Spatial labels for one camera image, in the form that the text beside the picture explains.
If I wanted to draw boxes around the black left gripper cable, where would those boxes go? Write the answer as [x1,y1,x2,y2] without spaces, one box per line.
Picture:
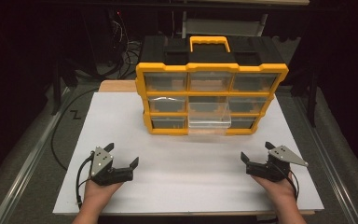
[75,150,95,210]

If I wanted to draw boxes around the person's right hand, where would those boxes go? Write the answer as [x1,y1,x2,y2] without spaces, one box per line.
[250,175,297,203]

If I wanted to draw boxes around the grey metal frame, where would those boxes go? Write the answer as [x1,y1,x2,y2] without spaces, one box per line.
[181,10,269,39]

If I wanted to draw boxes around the clear plastic drawer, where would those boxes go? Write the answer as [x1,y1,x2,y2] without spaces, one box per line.
[186,96,233,136]

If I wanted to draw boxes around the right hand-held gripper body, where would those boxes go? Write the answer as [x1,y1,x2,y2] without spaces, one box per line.
[245,145,310,183]

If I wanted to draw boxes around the set of clear drawers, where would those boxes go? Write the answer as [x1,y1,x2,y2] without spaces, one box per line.
[143,72,280,130]

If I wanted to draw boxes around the yellow and black organizer cabinet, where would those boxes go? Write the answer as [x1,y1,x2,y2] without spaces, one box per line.
[135,35,290,136]

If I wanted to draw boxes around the person's left hand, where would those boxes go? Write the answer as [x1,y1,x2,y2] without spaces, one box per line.
[83,178,124,203]

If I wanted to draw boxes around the black metal stand leg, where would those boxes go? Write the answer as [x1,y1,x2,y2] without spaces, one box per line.
[50,57,63,117]
[307,69,319,128]

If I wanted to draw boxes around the long black floor cable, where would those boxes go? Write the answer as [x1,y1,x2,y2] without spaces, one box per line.
[49,88,100,172]

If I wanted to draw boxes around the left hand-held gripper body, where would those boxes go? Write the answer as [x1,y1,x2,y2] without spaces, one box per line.
[89,146,135,187]

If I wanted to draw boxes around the tangle of background cables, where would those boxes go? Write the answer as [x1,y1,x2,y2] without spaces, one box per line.
[110,10,143,80]

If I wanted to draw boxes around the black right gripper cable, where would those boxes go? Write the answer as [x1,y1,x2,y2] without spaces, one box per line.
[286,169,300,203]

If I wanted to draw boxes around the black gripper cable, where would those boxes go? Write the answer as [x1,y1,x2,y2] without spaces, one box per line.
[286,169,300,203]
[75,150,95,210]

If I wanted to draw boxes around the aluminium floor rail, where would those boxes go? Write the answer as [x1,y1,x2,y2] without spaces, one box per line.
[293,92,358,224]
[0,87,71,224]

